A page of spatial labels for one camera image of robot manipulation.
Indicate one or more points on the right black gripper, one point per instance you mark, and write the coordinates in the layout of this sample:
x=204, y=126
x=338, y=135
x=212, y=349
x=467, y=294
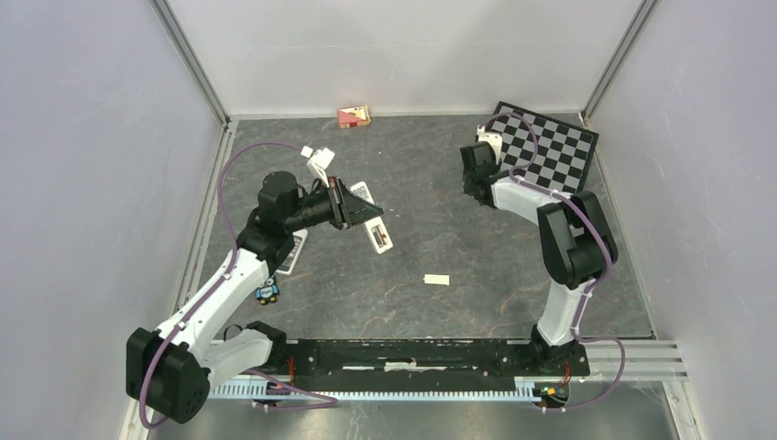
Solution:
x=465, y=182

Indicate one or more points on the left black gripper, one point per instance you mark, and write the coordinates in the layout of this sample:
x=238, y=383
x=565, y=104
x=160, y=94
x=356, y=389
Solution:
x=341, y=198

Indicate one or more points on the slim white remote control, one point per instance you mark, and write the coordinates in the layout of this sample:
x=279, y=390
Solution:
x=376, y=230

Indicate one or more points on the white battery cover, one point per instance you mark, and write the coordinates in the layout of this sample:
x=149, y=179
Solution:
x=436, y=279

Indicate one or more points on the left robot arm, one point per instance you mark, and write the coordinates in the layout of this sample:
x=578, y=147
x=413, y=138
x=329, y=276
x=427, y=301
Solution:
x=172, y=368

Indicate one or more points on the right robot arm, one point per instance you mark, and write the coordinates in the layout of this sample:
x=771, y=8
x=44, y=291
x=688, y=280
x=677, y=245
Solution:
x=577, y=247

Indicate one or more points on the white remote red buttons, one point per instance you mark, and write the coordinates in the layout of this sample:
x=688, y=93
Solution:
x=290, y=262

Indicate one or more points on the black white chessboard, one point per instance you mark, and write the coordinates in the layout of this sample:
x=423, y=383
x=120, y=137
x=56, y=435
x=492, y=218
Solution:
x=543, y=149

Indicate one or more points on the red yellow small box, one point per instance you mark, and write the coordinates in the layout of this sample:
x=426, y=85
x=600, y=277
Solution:
x=357, y=116

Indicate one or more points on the blue owl toy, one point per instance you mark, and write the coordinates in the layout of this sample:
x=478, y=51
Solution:
x=268, y=292

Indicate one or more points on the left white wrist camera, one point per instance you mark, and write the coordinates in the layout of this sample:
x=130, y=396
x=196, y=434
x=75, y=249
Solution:
x=318, y=161

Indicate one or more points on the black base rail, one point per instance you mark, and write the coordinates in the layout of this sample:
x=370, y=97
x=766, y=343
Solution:
x=420, y=364

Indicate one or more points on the white cable duct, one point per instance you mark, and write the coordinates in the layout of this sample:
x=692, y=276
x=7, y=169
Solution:
x=254, y=388

